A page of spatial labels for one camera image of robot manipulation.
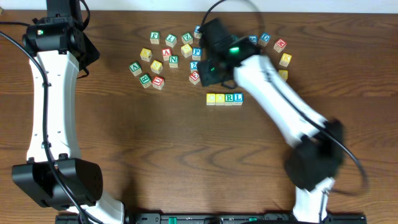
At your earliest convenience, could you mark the green Z letter block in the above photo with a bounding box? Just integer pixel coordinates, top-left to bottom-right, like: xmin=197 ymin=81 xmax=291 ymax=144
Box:
xmin=182 ymin=32 xmax=193 ymax=44

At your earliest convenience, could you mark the yellow G letter block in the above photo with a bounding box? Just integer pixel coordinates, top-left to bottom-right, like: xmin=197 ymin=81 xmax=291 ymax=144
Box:
xmin=279 ymin=70 xmax=289 ymax=81

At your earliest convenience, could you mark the blue L block top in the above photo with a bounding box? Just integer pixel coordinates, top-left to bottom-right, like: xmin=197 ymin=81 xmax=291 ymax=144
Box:
xmin=193 ymin=26 xmax=201 ymax=39

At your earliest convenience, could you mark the red e block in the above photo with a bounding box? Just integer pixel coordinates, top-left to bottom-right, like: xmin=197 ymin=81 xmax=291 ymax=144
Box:
xmin=189 ymin=71 xmax=200 ymax=85
xmin=274 ymin=39 xmax=287 ymax=53

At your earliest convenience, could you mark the yellow s block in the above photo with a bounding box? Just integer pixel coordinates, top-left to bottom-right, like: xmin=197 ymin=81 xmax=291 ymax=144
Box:
xmin=150 ymin=60 xmax=163 ymax=74
xmin=181 ymin=44 xmax=193 ymax=58

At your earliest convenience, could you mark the yellow S block upper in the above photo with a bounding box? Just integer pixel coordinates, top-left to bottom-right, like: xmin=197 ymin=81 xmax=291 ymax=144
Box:
xmin=181 ymin=44 xmax=193 ymax=58

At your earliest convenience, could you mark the blue l block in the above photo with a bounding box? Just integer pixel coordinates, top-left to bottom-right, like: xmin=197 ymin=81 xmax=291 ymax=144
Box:
xmin=233 ymin=93 xmax=244 ymax=105
xmin=193 ymin=26 xmax=201 ymax=39

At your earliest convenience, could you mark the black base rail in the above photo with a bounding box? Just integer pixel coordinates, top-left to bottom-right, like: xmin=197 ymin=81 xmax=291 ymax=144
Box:
xmin=55 ymin=212 xmax=367 ymax=224

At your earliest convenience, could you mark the yellow K letter block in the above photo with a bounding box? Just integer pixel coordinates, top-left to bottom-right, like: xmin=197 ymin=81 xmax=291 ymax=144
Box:
xmin=140 ymin=48 xmax=152 ymax=62

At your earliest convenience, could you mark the green B letter block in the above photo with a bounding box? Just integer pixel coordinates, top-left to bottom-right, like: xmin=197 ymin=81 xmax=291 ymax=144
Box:
xmin=139 ymin=73 xmax=152 ymax=88

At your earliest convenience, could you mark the green R letter block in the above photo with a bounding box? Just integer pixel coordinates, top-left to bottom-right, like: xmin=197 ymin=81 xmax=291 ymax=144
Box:
xmin=224 ymin=93 xmax=234 ymax=106

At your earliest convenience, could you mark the yellow K block right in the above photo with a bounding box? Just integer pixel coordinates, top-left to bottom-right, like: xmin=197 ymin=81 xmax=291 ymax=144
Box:
xmin=279 ymin=53 xmax=292 ymax=67

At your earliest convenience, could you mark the red E block lower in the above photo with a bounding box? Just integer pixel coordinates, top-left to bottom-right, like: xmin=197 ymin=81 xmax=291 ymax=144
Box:
xmin=189 ymin=71 xmax=200 ymax=85

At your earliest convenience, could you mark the blue P letter block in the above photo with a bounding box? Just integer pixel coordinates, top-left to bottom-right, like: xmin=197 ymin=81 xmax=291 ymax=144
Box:
xmin=192 ymin=47 xmax=202 ymax=61

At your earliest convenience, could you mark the red E block upper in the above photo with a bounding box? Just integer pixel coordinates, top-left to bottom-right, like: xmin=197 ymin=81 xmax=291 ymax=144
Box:
xmin=274 ymin=39 xmax=287 ymax=53

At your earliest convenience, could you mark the blue D block right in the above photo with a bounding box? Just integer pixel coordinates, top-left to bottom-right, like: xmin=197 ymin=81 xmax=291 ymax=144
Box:
xmin=258 ymin=32 xmax=271 ymax=47

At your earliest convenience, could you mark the red U block lower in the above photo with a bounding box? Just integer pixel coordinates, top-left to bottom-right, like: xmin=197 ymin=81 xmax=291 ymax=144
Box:
xmin=152 ymin=76 xmax=165 ymax=90

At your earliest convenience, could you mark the green J letter block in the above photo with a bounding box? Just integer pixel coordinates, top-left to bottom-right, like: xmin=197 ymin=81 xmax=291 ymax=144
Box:
xmin=150 ymin=31 xmax=160 ymax=44

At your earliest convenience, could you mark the red A letter block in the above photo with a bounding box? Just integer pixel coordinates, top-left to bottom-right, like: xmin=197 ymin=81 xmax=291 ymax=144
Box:
xmin=162 ymin=47 xmax=172 ymax=62

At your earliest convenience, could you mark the blue 5 number block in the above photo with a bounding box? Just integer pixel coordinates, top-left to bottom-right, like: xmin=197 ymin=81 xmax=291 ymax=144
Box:
xmin=248 ymin=35 xmax=258 ymax=44

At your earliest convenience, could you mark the yellow S block lower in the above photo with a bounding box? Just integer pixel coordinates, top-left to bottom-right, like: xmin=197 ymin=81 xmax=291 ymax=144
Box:
xmin=150 ymin=60 xmax=163 ymax=74

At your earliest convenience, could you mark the green V letter block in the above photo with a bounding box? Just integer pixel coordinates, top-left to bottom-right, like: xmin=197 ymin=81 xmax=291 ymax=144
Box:
xmin=129 ymin=62 xmax=142 ymax=77

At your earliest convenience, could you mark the yellow O block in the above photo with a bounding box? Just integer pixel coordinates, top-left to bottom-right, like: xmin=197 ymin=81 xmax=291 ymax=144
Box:
xmin=215 ymin=93 xmax=225 ymax=106

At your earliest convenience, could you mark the blue 2 number block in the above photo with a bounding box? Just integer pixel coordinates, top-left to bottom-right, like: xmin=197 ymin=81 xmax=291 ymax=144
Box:
xmin=190 ymin=61 xmax=198 ymax=73

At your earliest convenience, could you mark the green N letter block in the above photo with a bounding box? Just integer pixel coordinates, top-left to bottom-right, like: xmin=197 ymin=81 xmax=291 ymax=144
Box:
xmin=169 ymin=55 xmax=179 ymax=68

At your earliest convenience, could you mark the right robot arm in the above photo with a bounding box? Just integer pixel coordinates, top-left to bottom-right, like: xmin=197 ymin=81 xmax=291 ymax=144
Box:
xmin=198 ymin=19 xmax=343 ymax=223

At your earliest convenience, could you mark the yellow C letter block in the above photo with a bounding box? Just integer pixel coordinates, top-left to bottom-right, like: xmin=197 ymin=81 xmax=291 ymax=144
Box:
xmin=206 ymin=93 xmax=216 ymax=106

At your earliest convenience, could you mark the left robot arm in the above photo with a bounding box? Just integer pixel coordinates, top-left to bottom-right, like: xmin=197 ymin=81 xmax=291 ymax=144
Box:
xmin=12 ymin=0 xmax=132 ymax=223

